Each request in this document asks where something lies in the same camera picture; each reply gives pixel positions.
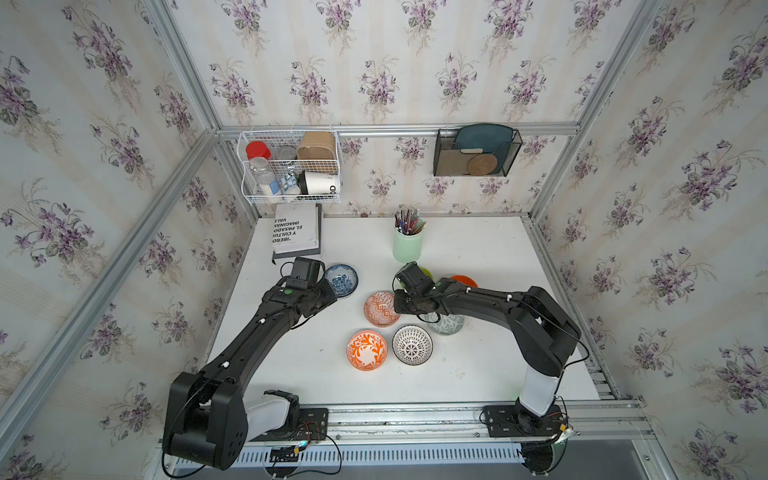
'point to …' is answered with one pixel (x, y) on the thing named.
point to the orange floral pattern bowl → (366, 350)
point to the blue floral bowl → (343, 277)
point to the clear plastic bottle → (261, 174)
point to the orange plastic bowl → (465, 279)
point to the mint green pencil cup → (407, 248)
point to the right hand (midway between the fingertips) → (398, 305)
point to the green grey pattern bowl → (444, 324)
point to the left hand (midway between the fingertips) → (338, 297)
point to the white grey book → (297, 230)
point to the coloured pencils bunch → (408, 222)
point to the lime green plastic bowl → (428, 272)
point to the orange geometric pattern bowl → (379, 309)
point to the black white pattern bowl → (412, 345)
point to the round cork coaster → (482, 165)
